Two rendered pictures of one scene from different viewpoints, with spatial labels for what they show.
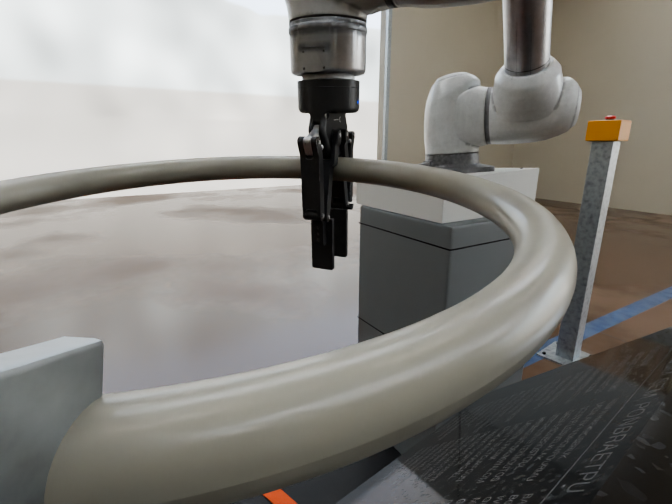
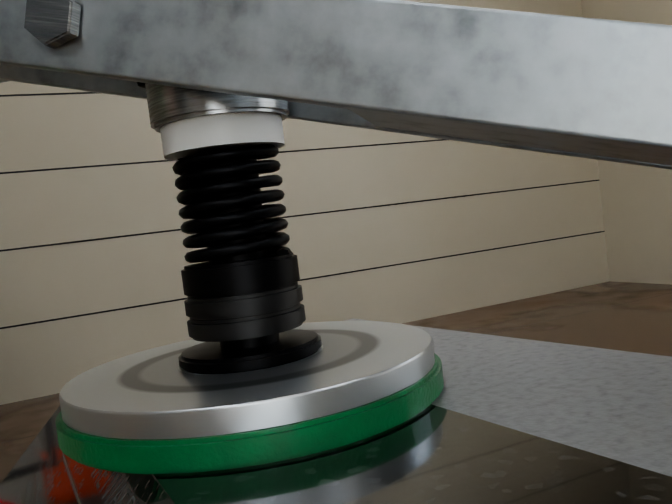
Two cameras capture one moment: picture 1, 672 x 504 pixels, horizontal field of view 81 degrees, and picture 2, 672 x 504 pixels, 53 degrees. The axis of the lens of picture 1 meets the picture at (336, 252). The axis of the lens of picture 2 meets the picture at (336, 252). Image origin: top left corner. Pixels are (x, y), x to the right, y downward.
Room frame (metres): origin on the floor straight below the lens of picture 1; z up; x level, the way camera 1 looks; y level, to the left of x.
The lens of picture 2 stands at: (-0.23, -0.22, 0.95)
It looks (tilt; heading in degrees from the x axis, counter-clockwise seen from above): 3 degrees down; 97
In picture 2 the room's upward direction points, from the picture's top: 7 degrees counter-clockwise
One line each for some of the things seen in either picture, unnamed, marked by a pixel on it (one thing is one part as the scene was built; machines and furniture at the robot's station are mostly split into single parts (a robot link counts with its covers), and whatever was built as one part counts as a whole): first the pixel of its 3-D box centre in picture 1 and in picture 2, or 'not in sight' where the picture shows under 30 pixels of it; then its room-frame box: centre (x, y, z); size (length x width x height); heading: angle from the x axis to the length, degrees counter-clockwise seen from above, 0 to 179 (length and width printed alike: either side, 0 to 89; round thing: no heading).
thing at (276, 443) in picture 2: not in sight; (253, 372); (-0.34, 0.17, 0.87); 0.22 x 0.22 x 0.04
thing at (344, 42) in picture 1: (328, 53); not in sight; (0.51, 0.01, 1.10); 0.09 x 0.09 x 0.06
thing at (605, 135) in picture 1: (586, 248); not in sight; (1.68, -1.11, 0.54); 0.20 x 0.20 x 1.09; 38
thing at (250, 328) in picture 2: not in sight; (247, 319); (-0.34, 0.17, 0.90); 0.07 x 0.07 x 0.01
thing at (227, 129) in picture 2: not in sight; (221, 121); (-0.34, 0.17, 1.02); 0.07 x 0.07 x 0.04
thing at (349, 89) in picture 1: (328, 119); not in sight; (0.51, 0.01, 1.03); 0.08 x 0.07 x 0.09; 158
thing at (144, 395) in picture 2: not in sight; (253, 366); (-0.34, 0.17, 0.87); 0.21 x 0.21 x 0.01
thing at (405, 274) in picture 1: (439, 324); not in sight; (1.21, -0.35, 0.40); 0.50 x 0.50 x 0.80; 31
